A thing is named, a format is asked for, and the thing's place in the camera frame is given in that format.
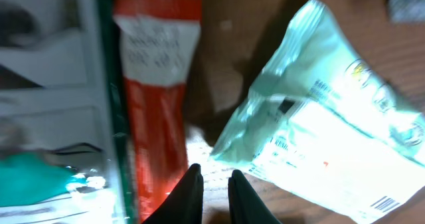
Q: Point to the white green glove package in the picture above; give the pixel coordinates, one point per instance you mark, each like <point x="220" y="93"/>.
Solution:
<point x="61" y="120"/>

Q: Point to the white tub with blue label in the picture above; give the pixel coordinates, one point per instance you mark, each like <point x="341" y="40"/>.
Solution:
<point x="406" y="11"/>

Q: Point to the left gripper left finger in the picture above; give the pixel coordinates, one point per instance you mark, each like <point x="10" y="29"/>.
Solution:
<point x="184" y="205"/>

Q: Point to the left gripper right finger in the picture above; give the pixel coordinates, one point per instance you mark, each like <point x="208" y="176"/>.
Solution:
<point x="245" y="205"/>

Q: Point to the mint green wipes packet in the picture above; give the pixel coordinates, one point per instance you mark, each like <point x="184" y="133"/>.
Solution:
<point x="319" y="123"/>

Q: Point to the red snack packet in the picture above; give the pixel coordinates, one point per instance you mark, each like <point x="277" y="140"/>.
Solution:
<point x="158" y="40"/>

